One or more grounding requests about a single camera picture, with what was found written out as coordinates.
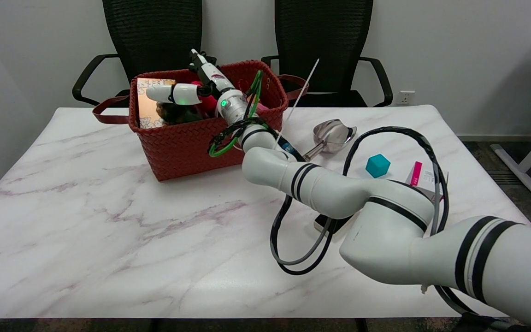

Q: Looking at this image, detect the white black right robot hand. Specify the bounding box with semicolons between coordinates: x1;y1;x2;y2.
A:
146;48;236;106

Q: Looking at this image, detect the black lidded clear bottle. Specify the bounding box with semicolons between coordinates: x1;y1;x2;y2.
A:
156;101;202;126

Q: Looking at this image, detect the red woven basket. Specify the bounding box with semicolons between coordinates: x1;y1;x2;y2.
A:
93;60;310;182

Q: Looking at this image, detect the red toy strawberry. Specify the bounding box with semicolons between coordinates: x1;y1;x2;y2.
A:
191;81;221;117

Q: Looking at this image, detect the orange popcorn box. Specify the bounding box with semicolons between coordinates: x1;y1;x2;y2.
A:
137;77;177;129

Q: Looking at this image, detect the black mesh office chair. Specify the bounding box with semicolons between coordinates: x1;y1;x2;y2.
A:
72;0;218;109
261;0;394;107

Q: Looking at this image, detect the white zip tie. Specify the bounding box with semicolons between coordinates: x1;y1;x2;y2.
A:
275;59;320;143

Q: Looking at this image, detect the silver metal scoop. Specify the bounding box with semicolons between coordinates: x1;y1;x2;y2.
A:
302;119;357;161

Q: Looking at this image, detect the black flat device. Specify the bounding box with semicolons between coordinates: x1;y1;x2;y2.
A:
313;213;354;234

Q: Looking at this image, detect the teal cube block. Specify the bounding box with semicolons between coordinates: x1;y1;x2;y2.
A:
366;154;391;178

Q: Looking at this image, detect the pink and white carton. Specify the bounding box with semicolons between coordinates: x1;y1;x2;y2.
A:
406;161;448;203

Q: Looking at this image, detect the green cable loop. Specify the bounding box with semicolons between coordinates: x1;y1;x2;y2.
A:
208;70;264;158

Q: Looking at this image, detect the grey cable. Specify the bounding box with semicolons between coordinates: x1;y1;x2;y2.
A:
272;217;334;267

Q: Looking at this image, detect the thick black cable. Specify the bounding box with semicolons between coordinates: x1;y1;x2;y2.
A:
270;126;501;323

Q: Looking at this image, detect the white desk frame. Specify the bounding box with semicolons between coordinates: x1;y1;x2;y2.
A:
490;45;531;208

